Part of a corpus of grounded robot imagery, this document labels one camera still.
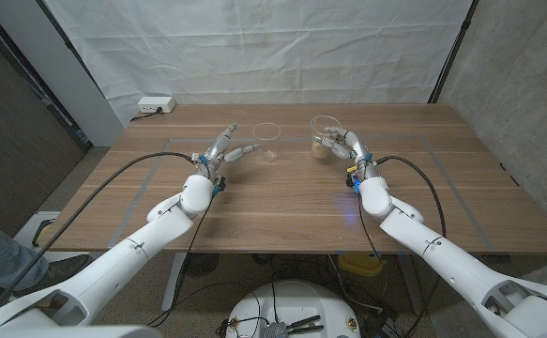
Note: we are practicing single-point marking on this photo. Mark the grey box on robot base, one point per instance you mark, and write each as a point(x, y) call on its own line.
point(275, 330)

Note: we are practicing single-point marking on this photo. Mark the white table leg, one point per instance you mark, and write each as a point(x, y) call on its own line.
point(413, 281)
point(173, 281)

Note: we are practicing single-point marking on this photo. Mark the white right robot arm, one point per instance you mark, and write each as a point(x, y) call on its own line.
point(442, 253)

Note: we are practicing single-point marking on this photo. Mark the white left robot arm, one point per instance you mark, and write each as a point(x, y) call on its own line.
point(127, 258)

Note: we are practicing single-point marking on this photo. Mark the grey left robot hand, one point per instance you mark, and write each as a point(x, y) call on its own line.
point(214, 157)

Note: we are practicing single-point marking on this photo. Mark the black shoe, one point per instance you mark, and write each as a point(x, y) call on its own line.
point(64, 267)

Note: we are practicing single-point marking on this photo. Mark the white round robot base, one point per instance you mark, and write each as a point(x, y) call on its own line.
point(296, 300)

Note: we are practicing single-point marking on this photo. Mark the brown sugar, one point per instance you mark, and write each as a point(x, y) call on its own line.
point(320, 151)

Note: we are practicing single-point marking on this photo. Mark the black backdrop stand pole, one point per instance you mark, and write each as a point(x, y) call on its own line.
point(69, 44)
point(451, 51)

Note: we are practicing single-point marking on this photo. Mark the yellow object under table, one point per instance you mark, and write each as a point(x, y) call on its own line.
point(361, 265)

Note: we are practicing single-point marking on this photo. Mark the white power strip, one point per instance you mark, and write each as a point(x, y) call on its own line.
point(156, 103)

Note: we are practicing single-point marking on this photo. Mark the person leg and shoe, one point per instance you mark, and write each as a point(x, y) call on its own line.
point(29, 230)

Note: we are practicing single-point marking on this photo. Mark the black tool on robot base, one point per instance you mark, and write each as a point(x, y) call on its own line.
point(303, 325)

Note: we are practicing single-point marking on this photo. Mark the clear plastic cup green print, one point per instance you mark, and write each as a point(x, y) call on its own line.
point(320, 129)

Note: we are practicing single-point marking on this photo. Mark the black round floor fan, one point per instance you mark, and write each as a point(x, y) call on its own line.
point(201, 264)

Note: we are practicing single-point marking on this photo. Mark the white backdrop sheet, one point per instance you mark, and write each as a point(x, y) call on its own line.
point(254, 47)

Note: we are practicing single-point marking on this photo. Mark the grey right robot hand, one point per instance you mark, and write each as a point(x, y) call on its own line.
point(360, 148)

